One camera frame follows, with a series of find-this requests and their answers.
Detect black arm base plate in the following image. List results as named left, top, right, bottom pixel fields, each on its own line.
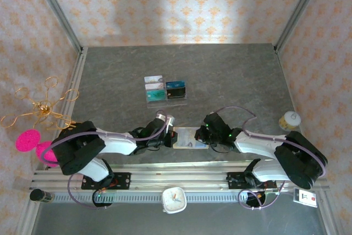
left=227, top=171, right=277, bottom=190
left=81, top=172, right=131, bottom=191

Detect aluminium frame post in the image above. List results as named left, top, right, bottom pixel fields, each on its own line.
left=274, top=0, right=328, bottom=54
left=29, top=0, right=85, bottom=54

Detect white tag with red button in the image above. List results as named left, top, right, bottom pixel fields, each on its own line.
left=293, top=187, right=319, bottom=207

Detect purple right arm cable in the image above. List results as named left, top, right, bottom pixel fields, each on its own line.
left=211, top=105, right=328, bottom=210

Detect grey slotted cable duct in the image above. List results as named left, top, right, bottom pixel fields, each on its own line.
left=52, top=193, right=248, bottom=204

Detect aluminium table side rail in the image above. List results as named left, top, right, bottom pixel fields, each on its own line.
left=20, top=46, right=89, bottom=235
left=274, top=46, right=340, bottom=235

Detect silver white card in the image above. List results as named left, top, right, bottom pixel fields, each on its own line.
left=144, top=75, right=164, bottom=84

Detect gold wire stand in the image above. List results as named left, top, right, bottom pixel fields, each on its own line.
left=0, top=76, right=83, bottom=131

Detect pale pink white card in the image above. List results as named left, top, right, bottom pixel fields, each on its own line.
left=145, top=82, right=165, bottom=91

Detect teal green card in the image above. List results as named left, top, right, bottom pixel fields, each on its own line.
left=145, top=89, right=167, bottom=102

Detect pale blue iridescent card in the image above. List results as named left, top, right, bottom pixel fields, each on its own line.
left=177, top=128, right=208, bottom=148

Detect yellow cup with white lid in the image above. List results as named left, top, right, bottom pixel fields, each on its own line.
left=279, top=110, right=302, bottom=132

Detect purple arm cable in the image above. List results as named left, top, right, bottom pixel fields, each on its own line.
left=41, top=110, right=169, bottom=210
left=211, top=105, right=328, bottom=210

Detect black card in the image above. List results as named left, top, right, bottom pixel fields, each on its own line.
left=166, top=88, right=186, bottom=100

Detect aluminium mounting rail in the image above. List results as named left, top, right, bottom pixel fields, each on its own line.
left=30, top=162, right=329, bottom=195

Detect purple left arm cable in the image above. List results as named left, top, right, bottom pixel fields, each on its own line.
left=41, top=110, right=169, bottom=210

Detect black cylinder bottle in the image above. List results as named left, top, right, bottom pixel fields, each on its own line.
left=29, top=188, right=53, bottom=204

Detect pink felt disc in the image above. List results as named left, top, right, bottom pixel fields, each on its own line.
left=15, top=129, right=42, bottom=153
left=37, top=140, right=60, bottom=168

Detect clear acrylic card stand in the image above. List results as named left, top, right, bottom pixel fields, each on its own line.
left=144, top=74, right=189, bottom=109

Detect black round base disc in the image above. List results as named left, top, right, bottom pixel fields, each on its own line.
left=92, top=190, right=114, bottom=210
left=245, top=190, right=267, bottom=210

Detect beige card holder wallet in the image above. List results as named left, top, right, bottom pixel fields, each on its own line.
left=173, top=127, right=210, bottom=151

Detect white square clock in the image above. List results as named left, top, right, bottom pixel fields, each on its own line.
left=161, top=187, right=188, bottom=215

